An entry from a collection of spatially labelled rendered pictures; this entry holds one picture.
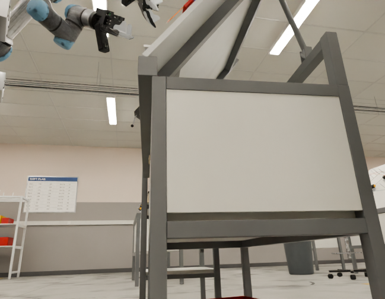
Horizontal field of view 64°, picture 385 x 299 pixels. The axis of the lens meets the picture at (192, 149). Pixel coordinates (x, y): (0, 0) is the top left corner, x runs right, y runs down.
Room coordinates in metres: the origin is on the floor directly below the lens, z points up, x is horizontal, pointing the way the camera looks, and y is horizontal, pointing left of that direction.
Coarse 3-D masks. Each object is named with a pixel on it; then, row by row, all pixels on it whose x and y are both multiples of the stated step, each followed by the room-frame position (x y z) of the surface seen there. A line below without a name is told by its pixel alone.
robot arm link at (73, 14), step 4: (72, 4) 1.03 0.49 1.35; (68, 8) 1.03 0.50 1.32; (72, 8) 1.02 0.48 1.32; (76, 8) 1.02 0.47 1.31; (80, 8) 1.01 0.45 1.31; (84, 8) 1.01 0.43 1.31; (68, 12) 1.03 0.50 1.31; (72, 12) 1.02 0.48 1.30; (76, 12) 1.02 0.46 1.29; (80, 12) 1.01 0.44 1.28; (68, 16) 1.03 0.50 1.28; (72, 16) 1.02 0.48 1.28; (76, 16) 1.02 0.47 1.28; (80, 16) 1.02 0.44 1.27; (72, 20) 1.03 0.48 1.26; (76, 20) 1.03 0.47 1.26; (80, 20) 1.03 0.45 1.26; (80, 24) 1.05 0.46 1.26
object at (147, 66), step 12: (144, 60) 0.74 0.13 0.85; (156, 60) 0.75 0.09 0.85; (144, 72) 0.74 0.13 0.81; (156, 72) 0.75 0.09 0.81; (144, 84) 0.79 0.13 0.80; (144, 96) 0.86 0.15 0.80; (144, 108) 0.94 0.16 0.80; (144, 120) 1.04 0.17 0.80; (144, 132) 1.16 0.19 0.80; (144, 144) 1.29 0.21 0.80; (144, 156) 1.46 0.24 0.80; (144, 168) 1.69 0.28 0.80
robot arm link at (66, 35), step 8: (64, 24) 1.00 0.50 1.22; (72, 24) 1.03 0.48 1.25; (56, 32) 1.01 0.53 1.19; (64, 32) 1.02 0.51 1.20; (72, 32) 1.05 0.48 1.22; (80, 32) 1.08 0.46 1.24; (56, 40) 1.05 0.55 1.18; (64, 40) 1.05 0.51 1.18; (72, 40) 1.07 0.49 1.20; (64, 48) 1.09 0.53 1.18
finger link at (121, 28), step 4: (120, 24) 0.97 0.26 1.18; (124, 24) 0.97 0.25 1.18; (116, 28) 0.99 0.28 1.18; (120, 28) 0.98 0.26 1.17; (124, 28) 0.98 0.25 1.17; (120, 32) 0.98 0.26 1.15; (124, 32) 0.98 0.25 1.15; (124, 36) 0.99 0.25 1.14; (128, 36) 0.99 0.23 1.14; (132, 36) 0.99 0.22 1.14
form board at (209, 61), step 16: (208, 0) 0.80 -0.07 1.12; (224, 0) 0.91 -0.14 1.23; (192, 16) 0.79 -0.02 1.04; (208, 16) 0.90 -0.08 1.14; (240, 16) 1.25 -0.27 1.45; (176, 32) 0.78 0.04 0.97; (192, 32) 0.88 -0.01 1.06; (224, 32) 1.21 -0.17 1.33; (160, 48) 0.77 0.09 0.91; (176, 48) 0.87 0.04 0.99; (208, 48) 1.18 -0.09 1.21; (224, 48) 1.42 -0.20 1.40; (160, 64) 0.86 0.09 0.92; (192, 64) 1.14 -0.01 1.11; (208, 64) 1.37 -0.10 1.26; (224, 64) 1.72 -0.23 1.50
